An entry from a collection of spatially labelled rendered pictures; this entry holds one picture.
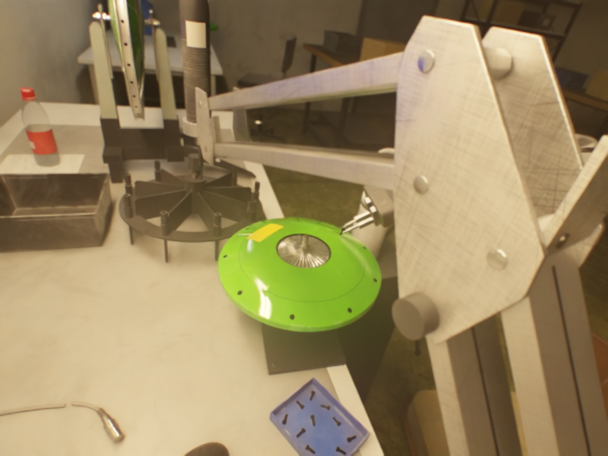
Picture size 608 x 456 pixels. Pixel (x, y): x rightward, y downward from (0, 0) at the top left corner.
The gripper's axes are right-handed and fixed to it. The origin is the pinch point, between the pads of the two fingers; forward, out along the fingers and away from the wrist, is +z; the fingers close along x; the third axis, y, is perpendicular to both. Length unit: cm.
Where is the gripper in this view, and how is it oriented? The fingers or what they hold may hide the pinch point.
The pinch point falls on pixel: (342, 230)
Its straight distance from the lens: 62.2
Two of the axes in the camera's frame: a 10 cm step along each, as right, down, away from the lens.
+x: 3.4, 7.5, -5.6
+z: -9.0, 4.3, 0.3
